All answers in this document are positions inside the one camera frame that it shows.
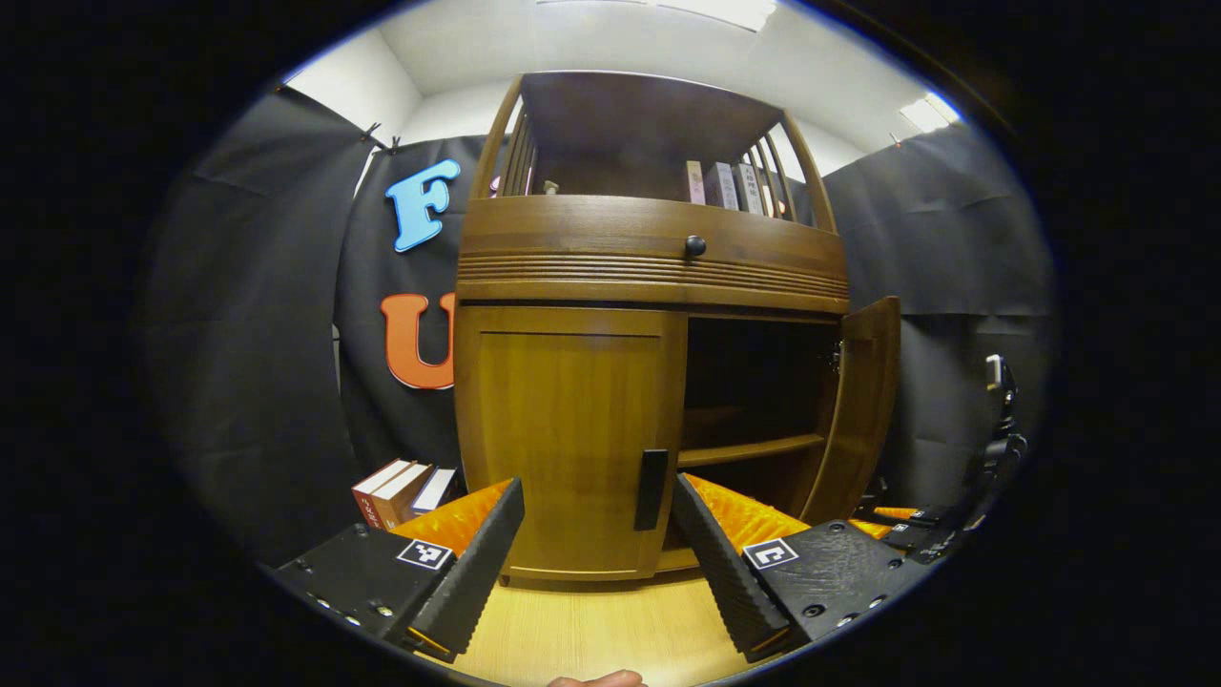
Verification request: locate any red-brown lying book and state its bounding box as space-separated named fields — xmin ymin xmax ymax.
xmin=351 ymin=459 xmax=411 ymax=531

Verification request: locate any pale grey upright book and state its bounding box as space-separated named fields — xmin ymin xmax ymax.
xmin=706 ymin=162 xmax=741 ymax=212

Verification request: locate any small ceiling light panel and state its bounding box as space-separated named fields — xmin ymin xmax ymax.
xmin=900 ymin=93 xmax=962 ymax=133

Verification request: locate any black backdrop cloth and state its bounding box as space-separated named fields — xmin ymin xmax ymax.
xmin=143 ymin=86 xmax=1060 ymax=569

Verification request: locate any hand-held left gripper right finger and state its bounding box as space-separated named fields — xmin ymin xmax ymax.
xmin=671 ymin=471 xmax=934 ymax=664

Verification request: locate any black door handle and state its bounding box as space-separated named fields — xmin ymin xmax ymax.
xmin=634 ymin=448 xmax=671 ymax=532

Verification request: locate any large ceiling light panel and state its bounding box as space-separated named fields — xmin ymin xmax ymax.
xmin=658 ymin=0 xmax=778 ymax=32

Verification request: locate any white and blue lying book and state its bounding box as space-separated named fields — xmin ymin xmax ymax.
xmin=412 ymin=468 xmax=460 ymax=516

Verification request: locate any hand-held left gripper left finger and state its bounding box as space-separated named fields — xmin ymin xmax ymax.
xmin=270 ymin=477 xmax=527 ymax=663

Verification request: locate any wooden cabinet drawer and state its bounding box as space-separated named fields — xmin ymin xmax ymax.
xmin=456 ymin=196 xmax=850 ymax=316

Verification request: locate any wooden inner shelf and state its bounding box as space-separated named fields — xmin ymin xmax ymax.
xmin=679 ymin=434 xmax=827 ymax=468

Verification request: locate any wooden double-door shoe cabinet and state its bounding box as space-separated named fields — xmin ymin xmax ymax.
xmin=453 ymin=70 xmax=852 ymax=585

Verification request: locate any wooden cabinet door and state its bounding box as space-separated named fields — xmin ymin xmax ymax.
xmin=799 ymin=296 xmax=902 ymax=528
xmin=455 ymin=305 xmax=688 ymax=580

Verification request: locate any brown lying book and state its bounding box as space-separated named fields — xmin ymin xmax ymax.
xmin=372 ymin=463 xmax=433 ymax=529

